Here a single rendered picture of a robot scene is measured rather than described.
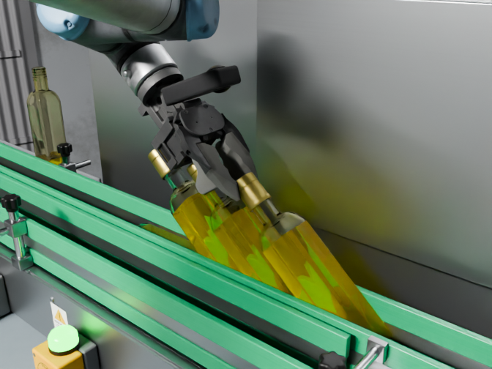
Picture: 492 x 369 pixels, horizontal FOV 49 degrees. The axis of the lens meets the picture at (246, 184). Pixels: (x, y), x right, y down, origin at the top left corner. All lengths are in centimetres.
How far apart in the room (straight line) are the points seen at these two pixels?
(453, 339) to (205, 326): 30
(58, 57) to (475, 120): 265
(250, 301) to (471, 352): 27
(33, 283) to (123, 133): 37
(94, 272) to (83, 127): 244
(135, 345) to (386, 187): 41
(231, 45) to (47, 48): 227
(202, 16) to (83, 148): 265
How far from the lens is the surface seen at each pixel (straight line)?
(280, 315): 70
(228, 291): 74
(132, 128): 113
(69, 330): 87
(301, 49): 78
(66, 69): 315
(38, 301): 100
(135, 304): 79
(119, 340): 82
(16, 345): 105
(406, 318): 72
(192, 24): 67
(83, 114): 322
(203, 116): 76
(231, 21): 89
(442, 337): 71
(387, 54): 72
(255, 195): 72
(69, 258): 88
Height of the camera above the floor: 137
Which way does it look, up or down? 23 degrees down
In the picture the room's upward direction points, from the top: straight up
